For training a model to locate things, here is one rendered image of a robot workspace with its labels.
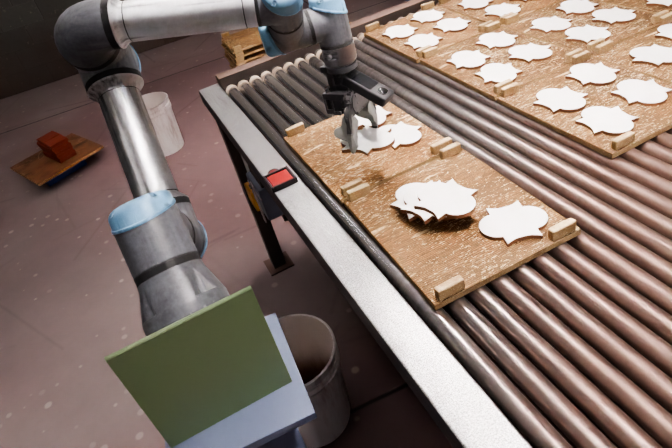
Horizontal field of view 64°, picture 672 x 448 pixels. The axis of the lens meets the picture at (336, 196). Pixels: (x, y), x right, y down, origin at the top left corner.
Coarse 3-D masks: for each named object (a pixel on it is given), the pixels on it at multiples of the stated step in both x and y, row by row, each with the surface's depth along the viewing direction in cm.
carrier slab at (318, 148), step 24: (336, 120) 167; (408, 120) 158; (288, 144) 162; (312, 144) 158; (336, 144) 155; (312, 168) 148; (336, 168) 145; (360, 168) 143; (384, 168) 141; (408, 168) 138; (336, 192) 137
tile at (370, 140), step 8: (368, 128) 135; (384, 128) 133; (360, 136) 133; (368, 136) 132; (376, 136) 131; (384, 136) 130; (392, 136) 129; (344, 144) 131; (360, 144) 129; (368, 144) 128; (376, 144) 128; (384, 144) 127; (392, 144) 128; (344, 152) 130; (360, 152) 128; (368, 152) 126
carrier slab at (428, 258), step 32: (448, 160) 137; (384, 192) 132; (480, 192) 124; (512, 192) 122; (384, 224) 123; (416, 224) 120; (448, 224) 118; (416, 256) 112; (448, 256) 110; (480, 256) 108; (512, 256) 107; (416, 288) 107
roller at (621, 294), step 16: (304, 64) 213; (320, 80) 199; (560, 256) 108; (576, 256) 105; (576, 272) 105; (592, 272) 102; (608, 272) 101; (608, 288) 99; (624, 288) 97; (624, 304) 96; (640, 304) 94; (640, 320) 93; (656, 320) 91
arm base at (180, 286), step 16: (192, 256) 92; (144, 272) 88; (160, 272) 88; (176, 272) 88; (192, 272) 90; (208, 272) 92; (144, 288) 89; (160, 288) 87; (176, 288) 87; (192, 288) 87; (208, 288) 90; (224, 288) 92; (144, 304) 89; (160, 304) 86; (176, 304) 86; (192, 304) 86; (208, 304) 87; (144, 320) 88; (160, 320) 85; (176, 320) 85
